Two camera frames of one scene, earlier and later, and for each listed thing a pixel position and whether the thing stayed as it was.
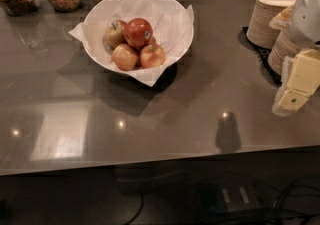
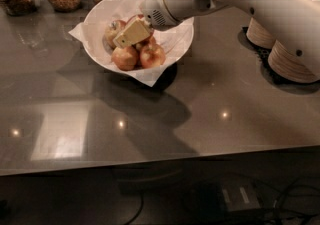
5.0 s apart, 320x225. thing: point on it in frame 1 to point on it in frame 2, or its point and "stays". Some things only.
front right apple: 152,55 stays
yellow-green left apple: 114,33 stays
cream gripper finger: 300,78 to 156,12
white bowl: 171,20 stays
